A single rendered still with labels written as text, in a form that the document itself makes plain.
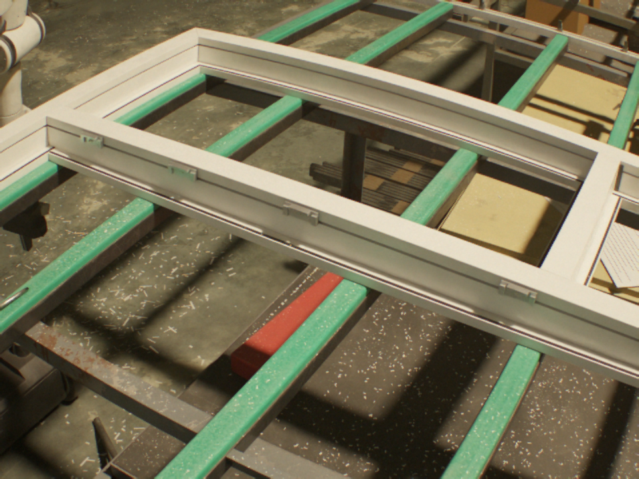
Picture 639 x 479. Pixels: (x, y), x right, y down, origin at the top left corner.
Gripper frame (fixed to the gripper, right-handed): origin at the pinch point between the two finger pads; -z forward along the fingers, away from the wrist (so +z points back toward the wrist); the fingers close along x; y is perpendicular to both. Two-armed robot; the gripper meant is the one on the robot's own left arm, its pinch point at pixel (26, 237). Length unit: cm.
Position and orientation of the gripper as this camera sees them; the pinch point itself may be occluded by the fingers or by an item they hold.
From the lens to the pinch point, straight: 173.9
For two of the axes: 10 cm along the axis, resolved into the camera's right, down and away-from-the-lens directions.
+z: 0.7, -7.7, -6.3
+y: 2.7, -5.9, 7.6
